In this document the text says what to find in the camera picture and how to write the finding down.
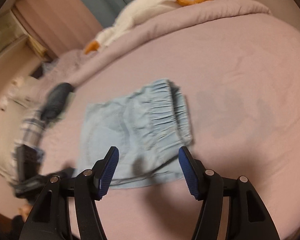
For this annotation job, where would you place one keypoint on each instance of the mauve quilted duvet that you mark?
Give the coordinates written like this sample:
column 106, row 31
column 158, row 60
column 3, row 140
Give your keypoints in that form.
column 75, row 67

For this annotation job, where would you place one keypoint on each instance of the plaid pillow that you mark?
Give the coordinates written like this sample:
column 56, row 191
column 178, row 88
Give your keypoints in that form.
column 32, row 129

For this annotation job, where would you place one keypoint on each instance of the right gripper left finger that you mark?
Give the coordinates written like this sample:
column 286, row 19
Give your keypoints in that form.
column 49, row 217

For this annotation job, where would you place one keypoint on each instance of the small white plush toy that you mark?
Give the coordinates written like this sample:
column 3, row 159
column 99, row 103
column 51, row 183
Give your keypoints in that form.
column 12, row 90

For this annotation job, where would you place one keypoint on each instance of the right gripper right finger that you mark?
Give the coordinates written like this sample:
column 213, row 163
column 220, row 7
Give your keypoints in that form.
column 248, row 216

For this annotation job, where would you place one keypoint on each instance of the white goose plush toy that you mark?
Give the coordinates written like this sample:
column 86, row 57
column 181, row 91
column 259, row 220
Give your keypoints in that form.
column 135, row 13

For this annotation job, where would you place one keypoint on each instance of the pink curtain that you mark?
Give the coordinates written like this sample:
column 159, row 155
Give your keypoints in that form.
column 59, row 25

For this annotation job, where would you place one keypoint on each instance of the folded dark denim jeans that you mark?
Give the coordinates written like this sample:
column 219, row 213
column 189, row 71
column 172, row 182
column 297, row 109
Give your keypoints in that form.
column 56, row 101

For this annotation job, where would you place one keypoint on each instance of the light blue strawberry pants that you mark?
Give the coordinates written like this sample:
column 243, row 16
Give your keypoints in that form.
column 148, row 127

